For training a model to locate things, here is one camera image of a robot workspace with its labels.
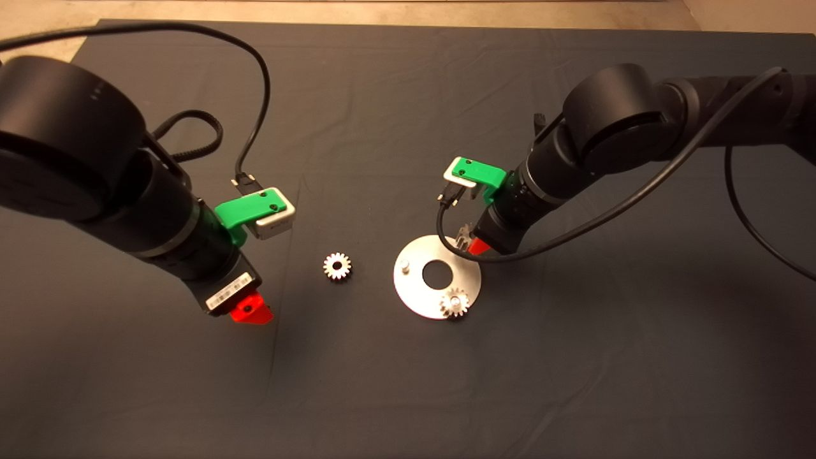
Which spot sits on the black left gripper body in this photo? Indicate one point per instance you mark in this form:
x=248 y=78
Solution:
x=217 y=268

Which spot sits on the dark grey table cloth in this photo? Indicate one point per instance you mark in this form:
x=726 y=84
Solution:
x=408 y=95

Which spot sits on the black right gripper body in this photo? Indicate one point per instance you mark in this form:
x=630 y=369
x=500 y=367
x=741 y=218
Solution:
x=507 y=220

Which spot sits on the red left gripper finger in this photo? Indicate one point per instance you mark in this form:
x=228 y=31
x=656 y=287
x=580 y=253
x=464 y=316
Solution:
x=252 y=311

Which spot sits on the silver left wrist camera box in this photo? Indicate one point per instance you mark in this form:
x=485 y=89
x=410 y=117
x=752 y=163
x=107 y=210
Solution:
x=277 y=224

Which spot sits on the round metal carrier plate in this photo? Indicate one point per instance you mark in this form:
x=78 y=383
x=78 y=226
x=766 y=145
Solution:
x=414 y=293

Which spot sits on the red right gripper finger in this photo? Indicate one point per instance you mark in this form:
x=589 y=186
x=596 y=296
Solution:
x=479 y=247

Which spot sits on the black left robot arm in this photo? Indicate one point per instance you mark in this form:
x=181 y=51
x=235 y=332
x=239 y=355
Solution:
x=70 y=140

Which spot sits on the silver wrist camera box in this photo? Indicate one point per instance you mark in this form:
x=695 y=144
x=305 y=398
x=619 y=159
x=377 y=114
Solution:
x=454 y=178
x=277 y=224

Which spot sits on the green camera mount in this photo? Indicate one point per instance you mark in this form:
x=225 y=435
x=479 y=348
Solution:
x=245 y=209
x=481 y=172

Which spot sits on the green right camera mount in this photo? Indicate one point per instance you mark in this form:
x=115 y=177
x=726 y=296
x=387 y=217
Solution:
x=481 y=172

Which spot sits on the small steel planetary gear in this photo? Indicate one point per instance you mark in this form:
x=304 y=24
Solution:
x=449 y=307
x=331 y=271
x=464 y=236

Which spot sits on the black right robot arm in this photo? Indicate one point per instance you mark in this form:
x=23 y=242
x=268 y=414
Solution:
x=612 y=115

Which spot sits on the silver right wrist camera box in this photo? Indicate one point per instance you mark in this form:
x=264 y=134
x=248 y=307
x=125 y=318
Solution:
x=454 y=178

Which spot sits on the green left camera mount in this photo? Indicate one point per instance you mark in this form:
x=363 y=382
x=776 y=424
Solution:
x=245 y=209

